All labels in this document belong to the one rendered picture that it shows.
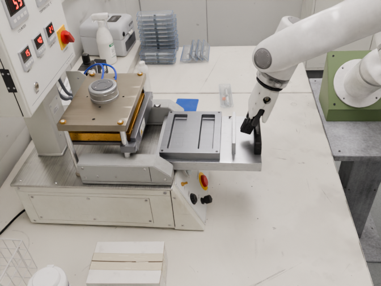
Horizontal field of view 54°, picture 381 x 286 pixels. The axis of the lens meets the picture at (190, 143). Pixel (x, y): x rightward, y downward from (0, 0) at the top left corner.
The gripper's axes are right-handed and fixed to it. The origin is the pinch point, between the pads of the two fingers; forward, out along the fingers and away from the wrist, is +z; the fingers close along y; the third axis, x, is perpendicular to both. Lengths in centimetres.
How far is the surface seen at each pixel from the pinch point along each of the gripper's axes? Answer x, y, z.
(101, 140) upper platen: 37.8, -10.3, 11.1
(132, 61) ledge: 45, 85, 39
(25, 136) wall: 73, 25, 53
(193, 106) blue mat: 11, 49, 32
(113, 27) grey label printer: 58, 90, 27
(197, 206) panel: 6.6, -12.5, 23.8
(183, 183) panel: 12.8, -12.1, 16.4
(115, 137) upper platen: 34.2, -10.3, 8.5
